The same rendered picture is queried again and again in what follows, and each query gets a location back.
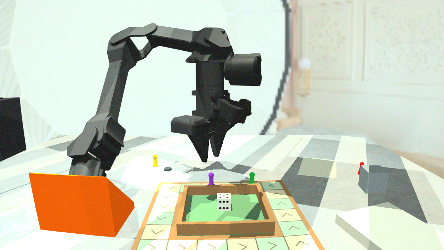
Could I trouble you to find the purple pawn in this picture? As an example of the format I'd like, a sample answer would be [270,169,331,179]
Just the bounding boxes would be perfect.
[208,173,215,185]

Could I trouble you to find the yellow pawn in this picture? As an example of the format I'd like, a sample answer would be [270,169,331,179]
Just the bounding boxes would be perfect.
[153,154,159,167]

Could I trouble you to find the green game pawn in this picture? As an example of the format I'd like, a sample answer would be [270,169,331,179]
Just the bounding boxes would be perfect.
[249,172,255,184]

